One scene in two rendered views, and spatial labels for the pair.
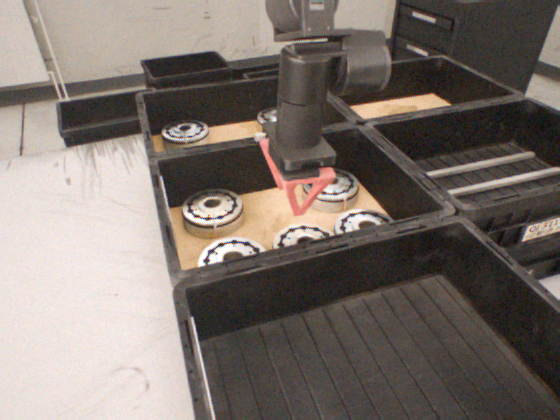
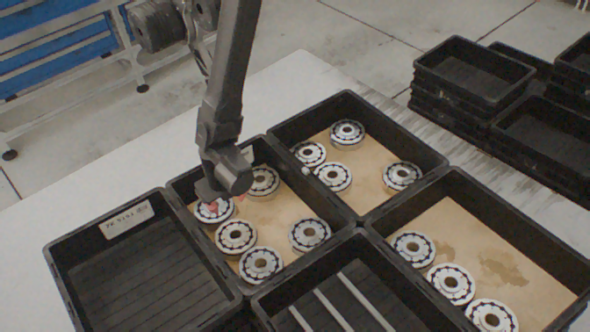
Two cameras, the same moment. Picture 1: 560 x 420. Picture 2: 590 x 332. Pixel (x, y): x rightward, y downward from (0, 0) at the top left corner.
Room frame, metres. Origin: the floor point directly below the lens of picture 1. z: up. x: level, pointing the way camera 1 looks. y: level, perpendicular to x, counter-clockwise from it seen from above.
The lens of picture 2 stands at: (0.48, -0.75, 1.80)
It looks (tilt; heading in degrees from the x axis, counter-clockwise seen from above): 47 degrees down; 77
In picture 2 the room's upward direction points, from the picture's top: 5 degrees counter-clockwise
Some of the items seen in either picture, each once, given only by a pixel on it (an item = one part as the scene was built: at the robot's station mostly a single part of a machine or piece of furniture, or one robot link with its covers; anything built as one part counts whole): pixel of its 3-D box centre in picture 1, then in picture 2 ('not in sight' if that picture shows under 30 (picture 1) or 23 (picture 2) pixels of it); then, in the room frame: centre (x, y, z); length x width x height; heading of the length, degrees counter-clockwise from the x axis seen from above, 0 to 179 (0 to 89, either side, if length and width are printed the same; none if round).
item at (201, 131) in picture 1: (185, 130); (347, 131); (0.86, 0.22, 0.86); 0.10 x 0.10 x 0.01
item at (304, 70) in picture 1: (308, 74); (216, 158); (0.48, -0.03, 1.12); 0.07 x 0.06 x 0.07; 113
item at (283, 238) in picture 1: (306, 245); (235, 235); (0.48, -0.04, 0.86); 0.10 x 0.10 x 0.01
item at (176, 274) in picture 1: (289, 189); (256, 205); (0.54, -0.01, 0.92); 0.40 x 0.30 x 0.02; 109
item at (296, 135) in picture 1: (299, 124); (219, 176); (0.48, -0.02, 1.06); 0.10 x 0.07 x 0.07; 19
